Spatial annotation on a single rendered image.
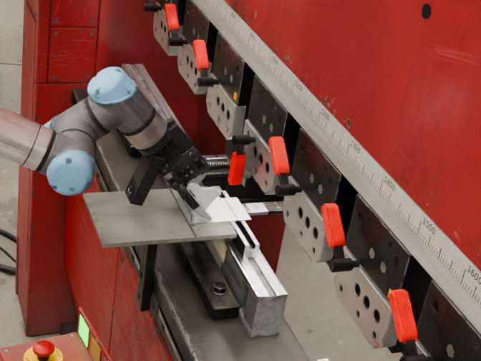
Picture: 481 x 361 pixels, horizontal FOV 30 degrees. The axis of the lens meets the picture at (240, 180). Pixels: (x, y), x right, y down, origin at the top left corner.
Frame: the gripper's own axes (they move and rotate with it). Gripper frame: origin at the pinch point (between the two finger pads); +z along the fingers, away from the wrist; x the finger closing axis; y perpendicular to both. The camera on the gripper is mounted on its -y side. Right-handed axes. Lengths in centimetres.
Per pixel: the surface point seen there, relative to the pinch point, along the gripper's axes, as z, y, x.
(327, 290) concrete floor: 137, 6, 94
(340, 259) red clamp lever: -20, 16, -54
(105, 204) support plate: -11.0, -13.9, 4.8
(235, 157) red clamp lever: -16.1, 12.3, -15.6
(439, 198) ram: -31, 30, -67
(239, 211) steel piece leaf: 5.7, 5.9, -1.2
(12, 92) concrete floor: 78, -63, 269
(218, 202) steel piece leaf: 3.7, 3.6, 2.8
